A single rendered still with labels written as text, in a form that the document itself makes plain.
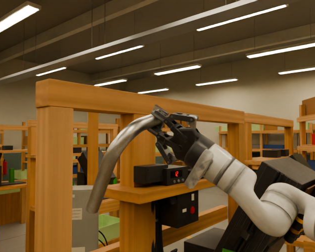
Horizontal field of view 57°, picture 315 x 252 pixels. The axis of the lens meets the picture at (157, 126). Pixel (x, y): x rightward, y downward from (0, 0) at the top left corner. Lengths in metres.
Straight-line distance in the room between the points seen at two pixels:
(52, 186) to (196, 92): 11.11
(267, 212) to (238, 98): 10.50
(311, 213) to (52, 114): 0.78
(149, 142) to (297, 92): 9.27
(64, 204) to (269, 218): 0.69
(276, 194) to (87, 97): 0.73
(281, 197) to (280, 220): 0.04
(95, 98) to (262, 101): 9.77
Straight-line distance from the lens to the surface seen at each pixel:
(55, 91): 1.02
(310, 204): 0.59
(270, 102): 10.60
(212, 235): 1.64
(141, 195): 1.12
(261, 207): 0.59
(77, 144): 9.06
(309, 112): 5.24
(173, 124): 0.64
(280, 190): 0.62
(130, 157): 1.25
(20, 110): 11.62
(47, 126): 1.01
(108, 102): 1.15
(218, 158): 0.60
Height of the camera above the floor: 1.74
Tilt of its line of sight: 3 degrees up
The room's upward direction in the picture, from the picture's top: straight up
